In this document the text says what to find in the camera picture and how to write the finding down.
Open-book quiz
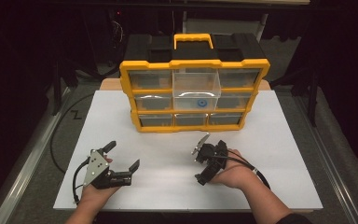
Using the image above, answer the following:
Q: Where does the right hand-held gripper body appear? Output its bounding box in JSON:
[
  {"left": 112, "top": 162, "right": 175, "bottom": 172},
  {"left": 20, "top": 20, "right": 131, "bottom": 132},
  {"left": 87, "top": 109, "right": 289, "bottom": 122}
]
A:
[{"left": 191, "top": 133, "right": 230, "bottom": 176}]

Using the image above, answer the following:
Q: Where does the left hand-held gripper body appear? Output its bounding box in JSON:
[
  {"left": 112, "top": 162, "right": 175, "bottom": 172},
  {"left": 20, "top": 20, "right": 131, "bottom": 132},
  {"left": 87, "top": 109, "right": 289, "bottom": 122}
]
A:
[{"left": 82, "top": 147, "right": 134, "bottom": 190}]

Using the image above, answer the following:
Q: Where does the clear plastic drawer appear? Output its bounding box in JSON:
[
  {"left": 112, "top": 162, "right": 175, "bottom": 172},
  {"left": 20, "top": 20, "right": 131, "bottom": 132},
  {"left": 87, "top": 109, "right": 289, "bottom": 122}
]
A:
[{"left": 172, "top": 67, "right": 223, "bottom": 112}]

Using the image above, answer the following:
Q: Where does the yellow black organizer cabinet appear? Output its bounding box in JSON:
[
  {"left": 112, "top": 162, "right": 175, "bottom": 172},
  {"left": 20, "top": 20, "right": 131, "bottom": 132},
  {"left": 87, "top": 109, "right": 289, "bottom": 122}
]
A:
[{"left": 119, "top": 32, "right": 271, "bottom": 134}]

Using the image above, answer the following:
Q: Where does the person's left hand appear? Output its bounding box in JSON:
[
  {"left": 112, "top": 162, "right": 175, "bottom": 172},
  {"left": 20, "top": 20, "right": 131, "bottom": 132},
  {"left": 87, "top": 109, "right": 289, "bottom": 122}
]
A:
[{"left": 81, "top": 156, "right": 121, "bottom": 203}]

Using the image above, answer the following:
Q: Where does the person's right hand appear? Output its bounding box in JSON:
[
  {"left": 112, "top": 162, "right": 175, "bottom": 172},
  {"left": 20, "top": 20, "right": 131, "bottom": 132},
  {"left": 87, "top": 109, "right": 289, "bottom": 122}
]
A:
[{"left": 210, "top": 148, "right": 258, "bottom": 190}]

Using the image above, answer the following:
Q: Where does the black metal stand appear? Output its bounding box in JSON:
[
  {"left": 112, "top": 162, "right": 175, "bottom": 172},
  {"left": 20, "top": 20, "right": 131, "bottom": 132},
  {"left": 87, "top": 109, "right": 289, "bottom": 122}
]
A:
[
  {"left": 269, "top": 66, "right": 321, "bottom": 127},
  {"left": 51, "top": 57, "right": 79, "bottom": 117}
]

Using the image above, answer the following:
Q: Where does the set of clear drawers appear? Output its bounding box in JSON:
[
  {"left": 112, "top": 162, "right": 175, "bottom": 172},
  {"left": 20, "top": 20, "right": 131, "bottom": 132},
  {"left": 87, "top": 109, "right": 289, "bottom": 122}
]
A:
[{"left": 128, "top": 68, "right": 262, "bottom": 127}]

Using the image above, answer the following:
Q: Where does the person's black sleeve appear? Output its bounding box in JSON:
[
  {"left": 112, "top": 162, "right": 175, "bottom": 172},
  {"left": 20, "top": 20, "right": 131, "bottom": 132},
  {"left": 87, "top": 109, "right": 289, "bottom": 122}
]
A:
[{"left": 274, "top": 212, "right": 313, "bottom": 224}]

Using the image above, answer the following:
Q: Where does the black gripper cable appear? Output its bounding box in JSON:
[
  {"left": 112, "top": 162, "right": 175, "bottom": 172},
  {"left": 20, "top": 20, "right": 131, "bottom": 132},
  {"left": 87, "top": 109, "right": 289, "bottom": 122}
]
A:
[
  {"left": 226, "top": 153, "right": 272, "bottom": 190},
  {"left": 72, "top": 157, "right": 91, "bottom": 203}
]

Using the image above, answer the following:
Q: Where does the long black floor cable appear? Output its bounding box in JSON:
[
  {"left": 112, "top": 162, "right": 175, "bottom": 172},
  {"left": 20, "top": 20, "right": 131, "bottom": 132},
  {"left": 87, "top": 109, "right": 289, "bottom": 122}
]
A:
[{"left": 49, "top": 92, "right": 97, "bottom": 175}]

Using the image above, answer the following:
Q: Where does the aluminium rail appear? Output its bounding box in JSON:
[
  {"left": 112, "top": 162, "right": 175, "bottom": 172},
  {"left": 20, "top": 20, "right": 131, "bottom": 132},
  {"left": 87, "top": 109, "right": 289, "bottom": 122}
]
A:
[
  {"left": 292, "top": 90, "right": 358, "bottom": 224},
  {"left": 0, "top": 87, "right": 74, "bottom": 224}
]

